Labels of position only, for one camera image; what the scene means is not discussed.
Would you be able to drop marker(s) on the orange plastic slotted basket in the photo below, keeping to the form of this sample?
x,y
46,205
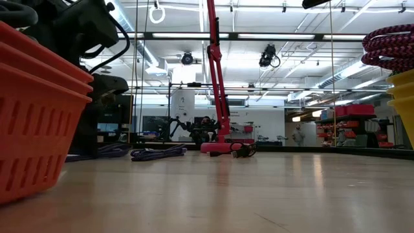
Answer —
x,y
32,129

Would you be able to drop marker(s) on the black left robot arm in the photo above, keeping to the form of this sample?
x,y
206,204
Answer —
x,y
48,29

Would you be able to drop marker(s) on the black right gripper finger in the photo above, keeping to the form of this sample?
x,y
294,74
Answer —
x,y
315,3

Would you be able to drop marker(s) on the person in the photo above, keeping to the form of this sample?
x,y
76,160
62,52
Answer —
x,y
298,136
205,122

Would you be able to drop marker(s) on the black overhead frame crossbar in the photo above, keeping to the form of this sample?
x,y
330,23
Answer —
x,y
233,36

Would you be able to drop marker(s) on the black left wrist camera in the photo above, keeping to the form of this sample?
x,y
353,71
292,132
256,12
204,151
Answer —
x,y
87,26

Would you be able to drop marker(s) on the dark wall screen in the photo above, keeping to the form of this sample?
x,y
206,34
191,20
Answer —
x,y
155,123

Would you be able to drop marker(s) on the yellow plastic basket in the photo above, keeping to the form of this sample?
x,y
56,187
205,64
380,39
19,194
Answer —
x,y
404,110

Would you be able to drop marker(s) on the black background robot arm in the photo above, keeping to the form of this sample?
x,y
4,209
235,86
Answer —
x,y
181,124

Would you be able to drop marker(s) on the storage shelf with red bins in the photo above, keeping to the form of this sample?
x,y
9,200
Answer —
x,y
355,124

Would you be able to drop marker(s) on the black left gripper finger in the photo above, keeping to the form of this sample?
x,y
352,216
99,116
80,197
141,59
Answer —
x,y
84,129

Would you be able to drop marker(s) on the black monitor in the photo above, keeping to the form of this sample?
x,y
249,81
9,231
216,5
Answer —
x,y
126,110

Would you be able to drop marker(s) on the black aluminium table frame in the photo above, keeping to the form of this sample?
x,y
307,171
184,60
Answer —
x,y
355,152

